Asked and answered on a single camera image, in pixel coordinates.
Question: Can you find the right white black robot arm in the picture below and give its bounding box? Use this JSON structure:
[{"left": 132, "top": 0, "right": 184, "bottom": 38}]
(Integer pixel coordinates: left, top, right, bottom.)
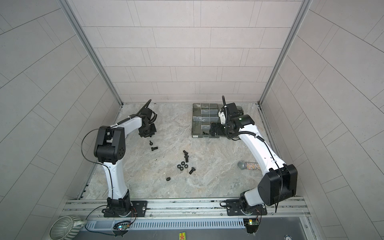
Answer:
[{"left": 217, "top": 96, "right": 298, "bottom": 215}]

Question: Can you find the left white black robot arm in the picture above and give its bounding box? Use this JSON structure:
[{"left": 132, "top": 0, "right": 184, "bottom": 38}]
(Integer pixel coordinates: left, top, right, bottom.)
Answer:
[{"left": 91, "top": 100, "right": 157, "bottom": 218}]

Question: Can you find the green compartment organizer box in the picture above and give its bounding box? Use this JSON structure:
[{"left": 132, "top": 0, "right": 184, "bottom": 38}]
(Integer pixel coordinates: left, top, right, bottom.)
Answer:
[{"left": 192, "top": 103, "right": 254, "bottom": 141}]

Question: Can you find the sprinkle-filled clear bottle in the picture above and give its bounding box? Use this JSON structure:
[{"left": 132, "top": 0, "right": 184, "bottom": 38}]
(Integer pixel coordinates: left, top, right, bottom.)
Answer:
[{"left": 237, "top": 161, "right": 261, "bottom": 170}]

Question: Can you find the black nut cluster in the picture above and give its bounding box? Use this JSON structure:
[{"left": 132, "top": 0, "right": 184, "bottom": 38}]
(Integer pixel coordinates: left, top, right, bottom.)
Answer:
[{"left": 177, "top": 162, "right": 189, "bottom": 171}]

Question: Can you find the right controller board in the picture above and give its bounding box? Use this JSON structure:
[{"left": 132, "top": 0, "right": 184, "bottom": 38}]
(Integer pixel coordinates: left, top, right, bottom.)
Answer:
[{"left": 243, "top": 219, "right": 261, "bottom": 234}]

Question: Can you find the controller board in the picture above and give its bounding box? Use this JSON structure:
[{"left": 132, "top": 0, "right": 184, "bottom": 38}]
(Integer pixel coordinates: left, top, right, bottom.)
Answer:
[
  {"left": 243, "top": 219, "right": 261, "bottom": 234},
  {"left": 113, "top": 221, "right": 131, "bottom": 237}
]

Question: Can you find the left controller board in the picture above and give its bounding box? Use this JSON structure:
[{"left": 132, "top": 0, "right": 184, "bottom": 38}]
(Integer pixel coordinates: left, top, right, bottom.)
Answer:
[{"left": 113, "top": 221, "right": 131, "bottom": 237}]

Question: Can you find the aluminium mounting rail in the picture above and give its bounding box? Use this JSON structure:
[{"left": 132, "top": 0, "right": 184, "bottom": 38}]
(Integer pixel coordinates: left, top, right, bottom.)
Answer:
[{"left": 59, "top": 196, "right": 311, "bottom": 218}]

